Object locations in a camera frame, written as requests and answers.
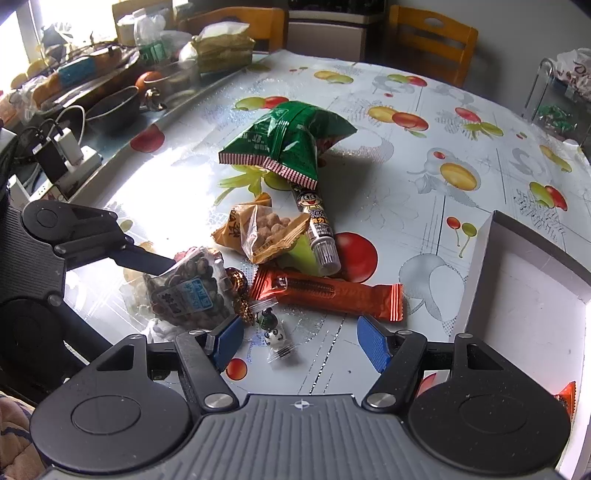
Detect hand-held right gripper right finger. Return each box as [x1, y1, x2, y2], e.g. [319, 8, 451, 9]
[357, 315, 506, 411]

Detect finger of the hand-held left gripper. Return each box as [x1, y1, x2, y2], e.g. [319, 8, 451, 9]
[54, 207, 178, 275]
[47, 294, 115, 366]

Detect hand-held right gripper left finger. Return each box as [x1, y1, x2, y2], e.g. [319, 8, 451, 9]
[85, 315, 245, 411]

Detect clear bag of brown nuts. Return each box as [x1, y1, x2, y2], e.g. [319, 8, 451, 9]
[142, 247, 235, 330]

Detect brown gold chocolate candy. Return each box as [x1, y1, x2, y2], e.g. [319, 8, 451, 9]
[224, 268, 257, 326]

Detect orange peanut packet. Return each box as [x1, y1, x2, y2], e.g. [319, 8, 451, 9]
[212, 202, 312, 265]

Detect white cardboard box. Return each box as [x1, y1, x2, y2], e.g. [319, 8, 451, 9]
[455, 210, 591, 480]

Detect panda candy in clear wrapper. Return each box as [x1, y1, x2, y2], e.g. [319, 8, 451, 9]
[252, 302, 299, 366]

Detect red-orange snack bar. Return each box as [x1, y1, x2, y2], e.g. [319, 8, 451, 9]
[249, 270, 406, 322]

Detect white charger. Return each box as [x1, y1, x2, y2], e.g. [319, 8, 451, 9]
[53, 128, 87, 165]
[8, 174, 51, 205]

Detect white power strip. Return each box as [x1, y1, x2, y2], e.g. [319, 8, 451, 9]
[54, 145, 103, 195]

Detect black charger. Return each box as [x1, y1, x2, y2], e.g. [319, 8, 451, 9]
[34, 142, 68, 184]

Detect cartoon printed candy tube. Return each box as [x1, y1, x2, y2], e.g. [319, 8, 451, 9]
[288, 180, 342, 276]

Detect metal bowl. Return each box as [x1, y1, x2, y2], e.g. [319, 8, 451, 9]
[85, 87, 142, 133]

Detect orange fruit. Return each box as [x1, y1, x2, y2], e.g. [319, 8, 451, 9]
[135, 71, 165, 91]

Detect green snack bag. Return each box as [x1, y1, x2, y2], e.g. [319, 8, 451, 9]
[218, 100, 358, 190]

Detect glass bowl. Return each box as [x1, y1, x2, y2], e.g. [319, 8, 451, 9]
[143, 60, 202, 100]

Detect fruit printed tablecloth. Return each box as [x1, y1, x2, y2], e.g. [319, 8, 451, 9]
[65, 48, 591, 480]

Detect small orange packet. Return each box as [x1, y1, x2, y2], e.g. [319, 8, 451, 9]
[553, 381, 577, 422]

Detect bagged bread loaf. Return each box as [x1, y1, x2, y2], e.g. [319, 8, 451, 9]
[27, 47, 123, 105]

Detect clear water bottle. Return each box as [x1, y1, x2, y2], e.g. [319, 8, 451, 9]
[133, 13, 174, 66]

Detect yellow snack bag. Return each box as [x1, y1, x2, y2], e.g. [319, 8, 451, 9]
[191, 22, 256, 73]

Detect grey cabinet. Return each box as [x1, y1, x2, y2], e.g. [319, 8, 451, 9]
[286, 9, 387, 64]

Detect green wrapped candies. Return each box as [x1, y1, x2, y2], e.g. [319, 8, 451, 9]
[534, 104, 579, 133]

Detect white plastic bag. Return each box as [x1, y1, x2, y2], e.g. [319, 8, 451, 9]
[553, 47, 591, 103]

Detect white cable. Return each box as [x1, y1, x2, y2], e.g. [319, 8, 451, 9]
[54, 104, 88, 140]

